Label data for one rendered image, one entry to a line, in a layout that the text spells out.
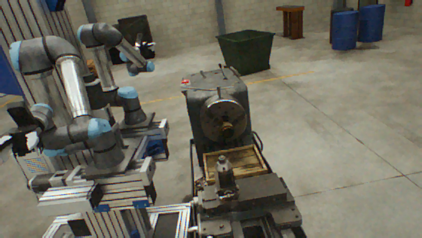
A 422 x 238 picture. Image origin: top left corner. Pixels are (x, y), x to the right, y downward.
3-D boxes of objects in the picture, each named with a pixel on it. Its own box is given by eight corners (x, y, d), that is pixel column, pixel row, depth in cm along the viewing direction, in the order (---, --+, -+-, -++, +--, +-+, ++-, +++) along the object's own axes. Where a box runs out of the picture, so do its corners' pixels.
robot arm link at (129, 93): (133, 111, 175) (127, 91, 169) (117, 110, 181) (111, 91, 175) (144, 103, 185) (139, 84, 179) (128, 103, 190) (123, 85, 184)
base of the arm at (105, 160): (90, 171, 136) (83, 154, 132) (102, 154, 149) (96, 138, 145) (119, 167, 135) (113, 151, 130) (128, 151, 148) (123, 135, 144)
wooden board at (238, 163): (203, 158, 185) (203, 153, 183) (255, 148, 186) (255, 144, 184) (207, 186, 158) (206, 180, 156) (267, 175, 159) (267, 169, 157)
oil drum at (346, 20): (327, 47, 752) (328, 13, 715) (348, 44, 755) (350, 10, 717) (338, 51, 699) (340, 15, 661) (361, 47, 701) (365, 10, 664)
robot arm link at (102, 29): (111, 16, 156) (157, 62, 198) (96, 18, 161) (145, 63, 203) (105, 32, 153) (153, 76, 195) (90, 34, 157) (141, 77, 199)
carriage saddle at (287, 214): (199, 199, 148) (197, 191, 146) (282, 184, 150) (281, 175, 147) (203, 245, 121) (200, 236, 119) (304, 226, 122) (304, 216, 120)
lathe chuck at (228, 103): (203, 139, 196) (196, 99, 183) (246, 132, 197) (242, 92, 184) (204, 146, 188) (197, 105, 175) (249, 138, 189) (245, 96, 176)
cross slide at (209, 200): (197, 193, 144) (196, 187, 142) (276, 178, 145) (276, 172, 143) (200, 217, 129) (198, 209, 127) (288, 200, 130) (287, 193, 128)
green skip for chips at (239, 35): (219, 68, 731) (215, 36, 695) (251, 61, 753) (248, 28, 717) (240, 80, 614) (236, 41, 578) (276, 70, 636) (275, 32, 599)
